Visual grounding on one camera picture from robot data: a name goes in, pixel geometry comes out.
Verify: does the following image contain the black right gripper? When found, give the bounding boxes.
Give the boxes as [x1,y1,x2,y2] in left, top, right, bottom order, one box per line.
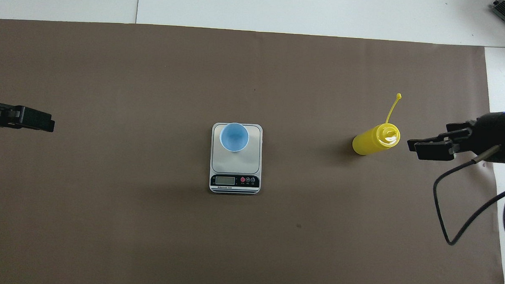
[406,108,505,164]

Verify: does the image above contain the yellow squeeze bottle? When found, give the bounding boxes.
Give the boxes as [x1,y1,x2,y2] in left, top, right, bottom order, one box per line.
[352,92,403,157]

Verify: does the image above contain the light blue paper cup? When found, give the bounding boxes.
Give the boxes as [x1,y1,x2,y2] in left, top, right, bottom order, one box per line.
[219,122,250,153]

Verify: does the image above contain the silver digital kitchen scale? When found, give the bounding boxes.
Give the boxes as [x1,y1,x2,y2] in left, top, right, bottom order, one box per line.
[209,122,263,195]

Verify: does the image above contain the brown table mat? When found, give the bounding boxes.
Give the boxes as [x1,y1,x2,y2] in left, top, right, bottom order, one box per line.
[0,19,505,284]

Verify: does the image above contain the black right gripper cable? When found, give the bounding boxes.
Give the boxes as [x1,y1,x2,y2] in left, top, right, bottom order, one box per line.
[432,142,505,248]

